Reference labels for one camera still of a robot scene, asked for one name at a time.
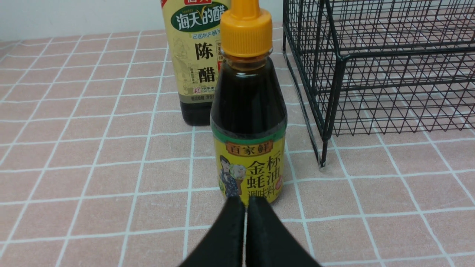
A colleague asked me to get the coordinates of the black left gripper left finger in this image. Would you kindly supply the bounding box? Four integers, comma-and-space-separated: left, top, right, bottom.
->
180, 197, 246, 267

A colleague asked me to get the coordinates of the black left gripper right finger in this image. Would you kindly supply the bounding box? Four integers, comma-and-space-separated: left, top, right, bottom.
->
246, 196, 320, 267

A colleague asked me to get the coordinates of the oyster sauce bottle orange cap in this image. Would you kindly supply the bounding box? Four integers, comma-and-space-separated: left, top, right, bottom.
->
210, 0, 287, 206

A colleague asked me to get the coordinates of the dark vinegar bottle gold cap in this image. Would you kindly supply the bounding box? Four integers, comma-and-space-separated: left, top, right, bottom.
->
161, 0, 231, 126

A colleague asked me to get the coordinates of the black wire mesh shelf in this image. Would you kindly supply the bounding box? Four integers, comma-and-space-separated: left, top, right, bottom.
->
283, 0, 475, 167

